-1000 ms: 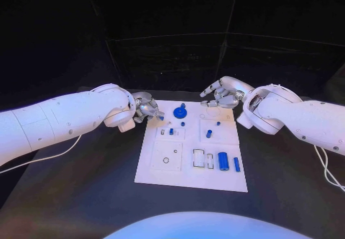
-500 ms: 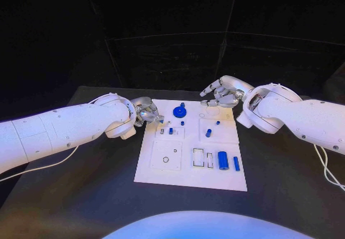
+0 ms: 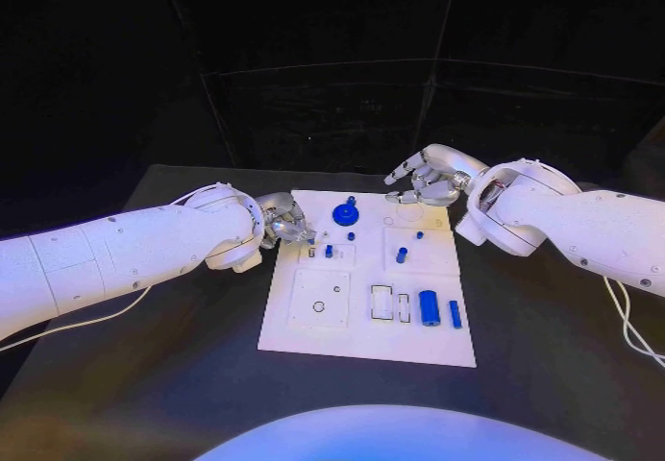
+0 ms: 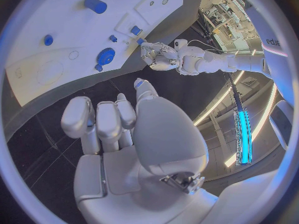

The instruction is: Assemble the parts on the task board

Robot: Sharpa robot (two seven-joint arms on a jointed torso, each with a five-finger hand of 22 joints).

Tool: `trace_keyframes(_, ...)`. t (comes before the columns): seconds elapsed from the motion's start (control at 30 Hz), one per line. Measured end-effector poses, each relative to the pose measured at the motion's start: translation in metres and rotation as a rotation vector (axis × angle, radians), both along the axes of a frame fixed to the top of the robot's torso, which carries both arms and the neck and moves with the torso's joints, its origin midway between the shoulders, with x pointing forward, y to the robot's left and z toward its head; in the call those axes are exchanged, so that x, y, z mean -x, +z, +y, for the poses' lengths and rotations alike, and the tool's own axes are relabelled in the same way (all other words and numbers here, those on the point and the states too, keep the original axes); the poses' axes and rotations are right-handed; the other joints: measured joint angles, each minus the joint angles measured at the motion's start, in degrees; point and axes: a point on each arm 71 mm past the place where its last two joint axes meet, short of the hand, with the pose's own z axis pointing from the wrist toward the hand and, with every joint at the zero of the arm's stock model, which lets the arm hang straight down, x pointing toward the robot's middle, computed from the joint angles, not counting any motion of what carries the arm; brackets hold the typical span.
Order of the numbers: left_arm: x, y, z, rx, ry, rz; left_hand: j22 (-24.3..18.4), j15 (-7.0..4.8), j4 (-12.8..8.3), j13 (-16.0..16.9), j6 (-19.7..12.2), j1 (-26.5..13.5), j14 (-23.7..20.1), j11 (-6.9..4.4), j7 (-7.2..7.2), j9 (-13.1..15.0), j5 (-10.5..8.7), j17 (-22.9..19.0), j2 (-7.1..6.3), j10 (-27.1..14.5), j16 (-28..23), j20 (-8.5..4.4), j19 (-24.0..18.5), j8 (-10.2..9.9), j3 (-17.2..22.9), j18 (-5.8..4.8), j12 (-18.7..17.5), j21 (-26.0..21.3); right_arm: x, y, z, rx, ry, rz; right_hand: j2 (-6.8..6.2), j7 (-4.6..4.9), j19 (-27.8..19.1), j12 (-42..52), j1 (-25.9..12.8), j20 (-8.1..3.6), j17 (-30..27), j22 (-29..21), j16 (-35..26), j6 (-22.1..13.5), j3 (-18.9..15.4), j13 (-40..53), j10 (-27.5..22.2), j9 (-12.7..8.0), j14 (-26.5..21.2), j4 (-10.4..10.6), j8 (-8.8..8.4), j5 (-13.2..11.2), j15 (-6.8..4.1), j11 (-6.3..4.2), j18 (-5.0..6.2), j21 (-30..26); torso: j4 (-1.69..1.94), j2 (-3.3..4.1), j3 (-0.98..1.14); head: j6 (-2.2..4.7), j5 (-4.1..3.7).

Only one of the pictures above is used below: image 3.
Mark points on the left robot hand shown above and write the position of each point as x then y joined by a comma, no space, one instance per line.
284,218

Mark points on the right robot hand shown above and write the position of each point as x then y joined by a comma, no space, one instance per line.
435,176

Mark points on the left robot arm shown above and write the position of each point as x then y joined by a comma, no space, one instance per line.
118,248

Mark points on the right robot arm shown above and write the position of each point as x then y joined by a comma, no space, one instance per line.
571,223

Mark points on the white task board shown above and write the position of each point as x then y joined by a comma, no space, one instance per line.
363,288

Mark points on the blue gear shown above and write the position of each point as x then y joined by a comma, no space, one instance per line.
345,213

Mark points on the large blue cylinder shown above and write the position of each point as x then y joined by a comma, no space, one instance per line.
428,308

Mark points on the thin blue cylinder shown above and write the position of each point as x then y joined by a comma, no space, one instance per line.
454,314

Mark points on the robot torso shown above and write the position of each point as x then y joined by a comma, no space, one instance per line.
399,434

